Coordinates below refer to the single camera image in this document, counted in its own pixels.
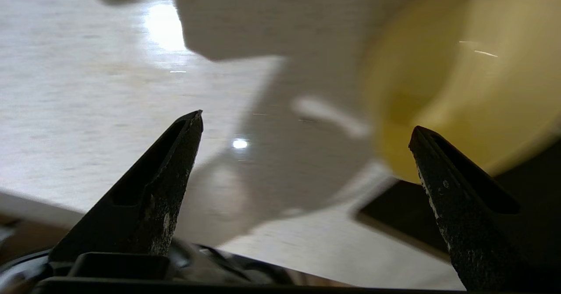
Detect yellow plastic bowl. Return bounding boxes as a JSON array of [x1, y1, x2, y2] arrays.
[[363, 0, 561, 185]]

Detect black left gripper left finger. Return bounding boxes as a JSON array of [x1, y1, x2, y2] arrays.
[[49, 110, 204, 281]]

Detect stainless steel sink basin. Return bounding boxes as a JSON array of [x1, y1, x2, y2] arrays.
[[354, 138, 561, 264]]

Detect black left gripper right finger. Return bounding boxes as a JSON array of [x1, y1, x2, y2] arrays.
[[408, 126, 561, 292]]

